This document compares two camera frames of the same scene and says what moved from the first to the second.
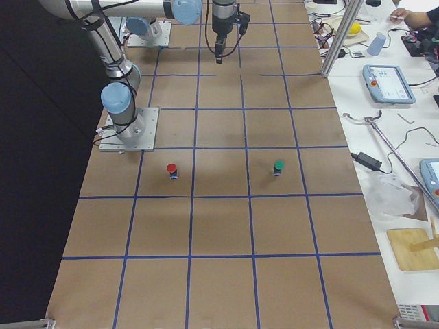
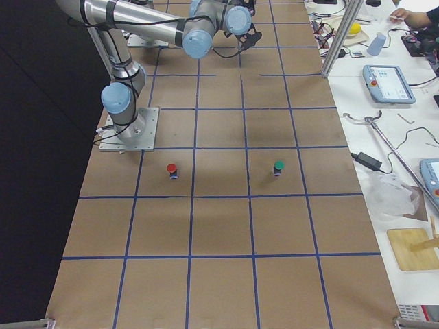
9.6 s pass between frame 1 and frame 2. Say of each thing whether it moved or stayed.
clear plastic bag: stayed
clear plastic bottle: stayed
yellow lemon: stayed
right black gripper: moved
